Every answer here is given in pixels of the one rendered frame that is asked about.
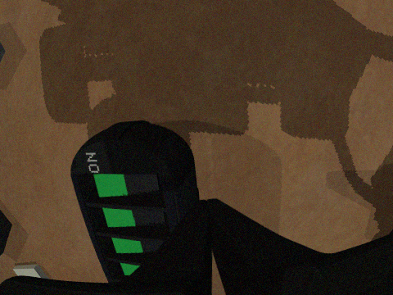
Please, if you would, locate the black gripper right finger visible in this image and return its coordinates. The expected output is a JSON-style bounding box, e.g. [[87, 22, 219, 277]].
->
[[206, 199, 393, 295]]

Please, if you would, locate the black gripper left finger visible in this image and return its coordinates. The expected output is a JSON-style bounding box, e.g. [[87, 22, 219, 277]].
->
[[0, 200, 213, 295]]

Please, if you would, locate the dark grey controller unit with green rocker switches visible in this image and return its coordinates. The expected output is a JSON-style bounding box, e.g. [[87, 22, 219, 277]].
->
[[70, 120, 199, 283]]

